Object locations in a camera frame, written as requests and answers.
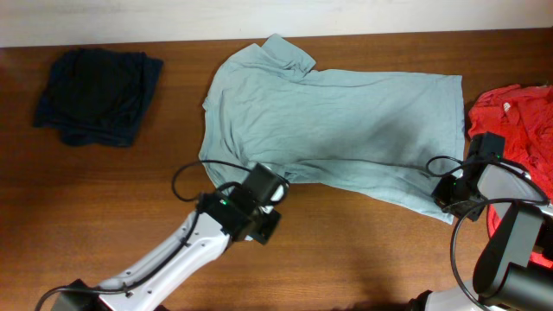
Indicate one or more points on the red t-shirt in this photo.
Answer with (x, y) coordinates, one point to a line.
(523, 117)

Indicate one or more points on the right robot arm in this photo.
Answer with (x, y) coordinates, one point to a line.
(504, 276)

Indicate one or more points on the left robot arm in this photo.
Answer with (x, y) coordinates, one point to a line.
(233, 212)

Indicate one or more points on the folded dark navy garment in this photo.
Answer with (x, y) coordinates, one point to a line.
(94, 95)

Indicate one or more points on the light blue t-shirt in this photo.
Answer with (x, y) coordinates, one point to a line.
(386, 135)

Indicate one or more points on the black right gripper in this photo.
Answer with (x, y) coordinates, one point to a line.
(441, 191)

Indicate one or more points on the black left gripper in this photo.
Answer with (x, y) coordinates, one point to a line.
(266, 231)

